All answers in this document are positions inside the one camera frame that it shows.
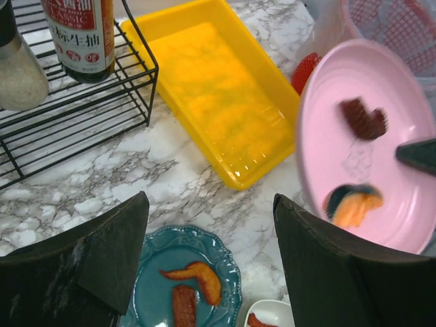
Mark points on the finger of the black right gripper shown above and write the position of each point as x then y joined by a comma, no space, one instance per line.
419,155

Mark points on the octopus tentacle toy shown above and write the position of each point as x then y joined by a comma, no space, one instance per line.
365,125

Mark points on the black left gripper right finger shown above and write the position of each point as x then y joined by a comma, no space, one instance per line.
335,278

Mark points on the dark sauce glass bottle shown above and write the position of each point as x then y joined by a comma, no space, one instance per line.
83,35

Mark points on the salmon slice toy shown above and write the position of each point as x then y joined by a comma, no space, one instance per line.
347,205

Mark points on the grey cap salt grinder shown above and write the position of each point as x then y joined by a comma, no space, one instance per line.
24,84

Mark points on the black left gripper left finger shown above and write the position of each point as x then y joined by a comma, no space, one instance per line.
81,277

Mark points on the brown grilled meat toy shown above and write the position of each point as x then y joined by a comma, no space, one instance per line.
184,306

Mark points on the small white square dish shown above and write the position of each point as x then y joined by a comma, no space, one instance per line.
273,312

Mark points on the teal glass plate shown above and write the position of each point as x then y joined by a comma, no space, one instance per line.
172,248

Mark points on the black wire rack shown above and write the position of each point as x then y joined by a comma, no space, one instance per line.
75,117

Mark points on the fried chicken drumstick toy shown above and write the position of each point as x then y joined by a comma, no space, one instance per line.
253,321

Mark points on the yellow plastic tray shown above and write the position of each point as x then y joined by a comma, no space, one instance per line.
221,85

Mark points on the pink mesh waste basket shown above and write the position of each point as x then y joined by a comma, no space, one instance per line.
407,28

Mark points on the orange shrimp toy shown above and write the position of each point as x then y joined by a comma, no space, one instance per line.
206,277

